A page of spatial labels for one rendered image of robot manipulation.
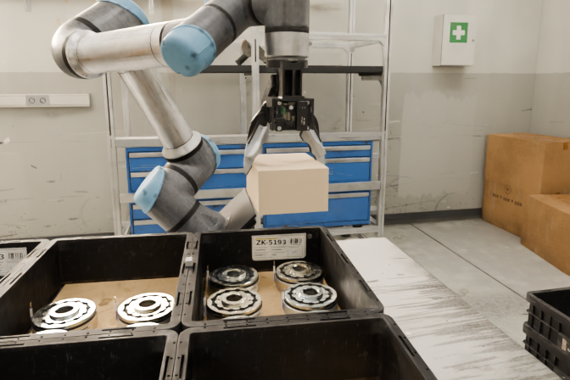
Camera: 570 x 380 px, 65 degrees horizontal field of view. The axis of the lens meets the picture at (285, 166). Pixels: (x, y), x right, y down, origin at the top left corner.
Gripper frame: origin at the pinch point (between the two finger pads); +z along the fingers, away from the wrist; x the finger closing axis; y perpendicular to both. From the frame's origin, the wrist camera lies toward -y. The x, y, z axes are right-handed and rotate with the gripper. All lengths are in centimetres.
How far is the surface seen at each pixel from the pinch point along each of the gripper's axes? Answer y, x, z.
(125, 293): -11.5, -31.1, 26.9
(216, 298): 0.6, -12.9, 23.6
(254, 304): 3.6, -6.3, 23.8
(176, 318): 18.4, -19.4, 16.6
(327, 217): -187, 68, 73
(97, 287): -15.5, -37.3, 27.0
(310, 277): -4.5, 6.5, 23.6
